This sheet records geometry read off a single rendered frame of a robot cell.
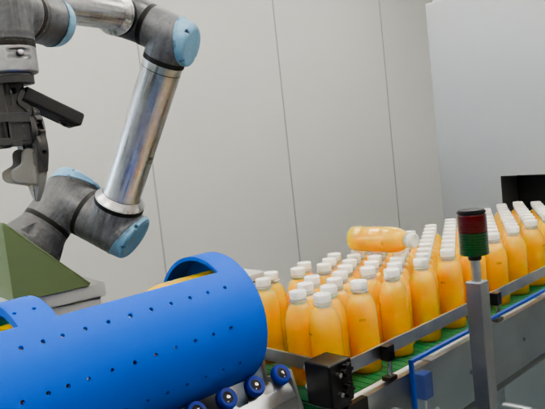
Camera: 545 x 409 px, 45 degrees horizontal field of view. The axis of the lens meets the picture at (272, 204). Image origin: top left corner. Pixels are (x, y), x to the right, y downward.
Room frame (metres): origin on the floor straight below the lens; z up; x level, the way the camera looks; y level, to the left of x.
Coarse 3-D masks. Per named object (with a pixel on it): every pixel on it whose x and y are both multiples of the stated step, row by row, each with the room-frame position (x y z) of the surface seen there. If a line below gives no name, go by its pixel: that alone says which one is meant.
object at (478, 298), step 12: (468, 288) 1.41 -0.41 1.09; (480, 288) 1.39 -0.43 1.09; (468, 300) 1.41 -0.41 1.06; (480, 300) 1.39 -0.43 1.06; (468, 312) 1.42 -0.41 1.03; (480, 312) 1.39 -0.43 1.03; (480, 324) 1.40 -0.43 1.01; (480, 336) 1.40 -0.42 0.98; (492, 336) 1.42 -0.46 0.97; (480, 348) 1.40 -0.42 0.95; (492, 348) 1.41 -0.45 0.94; (480, 360) 1.40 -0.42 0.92; (492, 360) 1.41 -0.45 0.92; (480, 372) 1.40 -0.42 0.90; (492, 372) 1.41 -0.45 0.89; (480, 384) 1.40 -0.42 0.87; (492, 384) 1.40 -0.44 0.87; (480, 396) 1.41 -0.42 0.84; (492, 396) 1.40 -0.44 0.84; (480, 408) 1.41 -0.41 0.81; (492, 408) 1.40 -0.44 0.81
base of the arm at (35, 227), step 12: (24, 216) 1.91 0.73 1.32; (36, 216) 1.90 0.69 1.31; (12, 228) 1.87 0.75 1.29; (24, 228) 1.87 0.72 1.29; (36, 228) 1.88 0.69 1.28; (48, 228) 1.90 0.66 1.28; (60, 228) 1.92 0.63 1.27; (36, 240) 1.86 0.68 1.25; (48, 240) 1.88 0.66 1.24; (60, 240) 1.93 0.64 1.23; (48, 252) 1.88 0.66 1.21; (60, 252) 1.95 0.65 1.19
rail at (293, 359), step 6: (270, 348) 1.47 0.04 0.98; (270, 354) 1.47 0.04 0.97; (276, 354) 1.46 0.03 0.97; (282, 354) 1.44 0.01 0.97; (288, 354) 1.43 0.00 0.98; (294, 354) 1.41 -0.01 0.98; (270, 360) 1.47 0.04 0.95; (276, 360) 1.46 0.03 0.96; (282, 360) 1.44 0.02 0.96; (288, 360) 1.43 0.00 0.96; (294, 360) 1.41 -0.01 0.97; (300, 360) 1.40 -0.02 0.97; (294, 366) 1.41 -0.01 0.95; (300, 366) 1.40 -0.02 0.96
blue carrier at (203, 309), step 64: (192, 256) 1.34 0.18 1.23; (0, 320) 1.14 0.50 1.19; (64, 320) 1.04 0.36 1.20; (128, 320) 1.10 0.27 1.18; (192, 320) 1.17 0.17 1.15; (256, 320) 1.26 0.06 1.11; (0, 384) 0.93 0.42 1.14; (64, 384) 0.98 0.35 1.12; (128, 384) 1.06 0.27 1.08; (192, 384) 1.16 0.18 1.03
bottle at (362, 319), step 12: (348, 300) 1.49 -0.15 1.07; (360, 300) 1.46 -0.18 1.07; (372, 300) 1.47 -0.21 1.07; (348, 312) 1.48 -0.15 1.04; (360, 312) 1.46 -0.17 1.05; (372, 312) 1.46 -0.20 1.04; (348, 324) 1.48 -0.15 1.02; (360, 324) 1.46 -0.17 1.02; (372, 324) 1.46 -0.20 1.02; (360, 336) 1.46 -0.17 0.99; (372, 336) 1.46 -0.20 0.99; (360, 348) 1.46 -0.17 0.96; (360, 372) 1.46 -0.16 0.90; (372, 372) 1.46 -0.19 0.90
